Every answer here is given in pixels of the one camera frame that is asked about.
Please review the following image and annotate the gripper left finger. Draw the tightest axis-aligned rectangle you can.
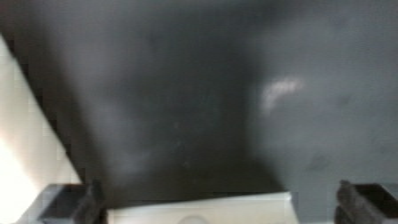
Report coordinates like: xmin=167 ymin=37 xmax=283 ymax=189
xmin=24 ymin=181 xmax=107 ymax=224

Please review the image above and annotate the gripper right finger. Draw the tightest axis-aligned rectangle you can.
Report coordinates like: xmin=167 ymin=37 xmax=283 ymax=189
xmin=334 ymin=181 xmax=398 ymax=224

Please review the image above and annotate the white drawer box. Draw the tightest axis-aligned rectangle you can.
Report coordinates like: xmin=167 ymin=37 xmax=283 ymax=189
xmin=109 ymin=192 xmax=299 ymax=224

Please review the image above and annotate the white front fence rail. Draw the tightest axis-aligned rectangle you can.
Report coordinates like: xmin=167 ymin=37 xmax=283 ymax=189
xmin=0 ymin=35 xmax=80 ymax=224

